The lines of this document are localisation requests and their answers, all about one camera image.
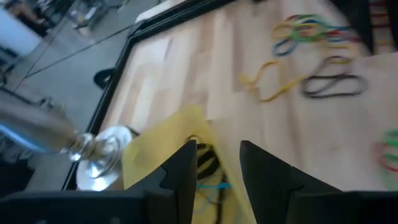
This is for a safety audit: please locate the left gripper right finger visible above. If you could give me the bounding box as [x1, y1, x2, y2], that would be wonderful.
[239, 139, 398, 224]

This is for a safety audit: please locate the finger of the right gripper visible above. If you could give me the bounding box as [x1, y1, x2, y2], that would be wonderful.
[390, 0, 398, 50]
[331, 0, 374, 54]

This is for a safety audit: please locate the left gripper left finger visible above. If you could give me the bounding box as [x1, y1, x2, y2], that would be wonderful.
[0, 139, 198, 224]

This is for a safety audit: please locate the red rubber band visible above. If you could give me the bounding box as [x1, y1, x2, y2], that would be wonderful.
[374, 141, 398, 174]
[323, 28, 363, 43]

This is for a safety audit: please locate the blue rubber band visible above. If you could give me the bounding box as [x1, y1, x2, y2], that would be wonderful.
[195, 182, 233, 190]
[272, 37, 300, 57]

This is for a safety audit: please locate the dark brown rubber band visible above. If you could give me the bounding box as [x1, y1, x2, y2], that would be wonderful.
[313, 55, 354, 78]

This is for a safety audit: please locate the yellow translucent plastic bin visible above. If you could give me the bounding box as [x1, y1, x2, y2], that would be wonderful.
[121, 104, 259, 224]

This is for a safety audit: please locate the white shade silver table lamp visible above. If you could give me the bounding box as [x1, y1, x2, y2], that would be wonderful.
[0, 101, 135, 192]

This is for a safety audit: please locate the black frame clamp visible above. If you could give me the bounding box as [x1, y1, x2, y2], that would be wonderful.
[93, 67, 115, 90]

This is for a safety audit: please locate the black aluminium table frame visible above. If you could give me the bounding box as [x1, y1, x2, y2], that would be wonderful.
[61, 0, 240, 191]

